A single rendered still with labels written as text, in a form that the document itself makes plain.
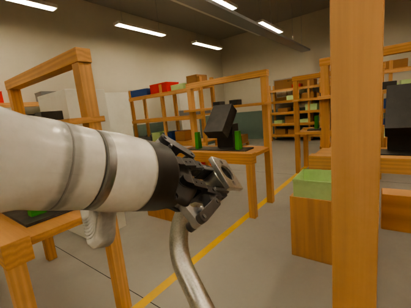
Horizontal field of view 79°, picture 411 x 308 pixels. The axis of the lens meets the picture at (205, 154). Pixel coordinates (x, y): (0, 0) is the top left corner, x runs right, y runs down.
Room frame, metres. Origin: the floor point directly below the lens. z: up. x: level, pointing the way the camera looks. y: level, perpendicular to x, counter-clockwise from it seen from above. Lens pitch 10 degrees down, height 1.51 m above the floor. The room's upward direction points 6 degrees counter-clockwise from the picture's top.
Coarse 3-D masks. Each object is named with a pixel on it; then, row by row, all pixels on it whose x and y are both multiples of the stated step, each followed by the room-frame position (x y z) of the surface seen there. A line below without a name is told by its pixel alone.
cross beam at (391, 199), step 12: (384, 192) 0.56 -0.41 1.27; (396, 192) 0.55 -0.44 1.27; (408, 192) 0.54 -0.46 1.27; (384, 204) 0.55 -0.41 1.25; (396, 204) 0.54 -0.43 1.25; (408, 204) 0.52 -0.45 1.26; (384, 216) 0.55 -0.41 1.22; (396, 216) 0.54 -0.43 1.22; (408, 216) 0.52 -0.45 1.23; (384, 228) 0.55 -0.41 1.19; (396, 228) 0.53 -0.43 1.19; (408, 228) 0.52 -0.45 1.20
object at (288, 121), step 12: (300, 84) 9.37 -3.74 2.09; (312, 84) 9.07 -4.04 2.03; (288, 96) 9.58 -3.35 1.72; (312, 96) 9.07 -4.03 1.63; (288, 108) 9.67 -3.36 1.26; (312, 108) 9.05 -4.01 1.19; (276, 120) 9.88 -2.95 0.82; (288, 120) 9.64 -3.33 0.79; (300, 120) 9.32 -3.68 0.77; (312, 120) 9.43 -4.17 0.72; (276, 132) 9.93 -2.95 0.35; (288, 132) 9.64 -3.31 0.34
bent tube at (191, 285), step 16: (224, 160) 0.38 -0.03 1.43; (208, 176) 0.36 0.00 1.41; (224, 176) 0.33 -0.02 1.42; (176, 224) 0.36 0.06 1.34; (176, 240) 0.35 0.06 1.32; (176, 256) 0.34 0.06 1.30; (176, 272) 0.33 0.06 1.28; (192, 272) 0.33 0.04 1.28; (192, 288) 0.31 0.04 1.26; (192, 304) 0.30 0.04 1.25; (208, 304) 0.30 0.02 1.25
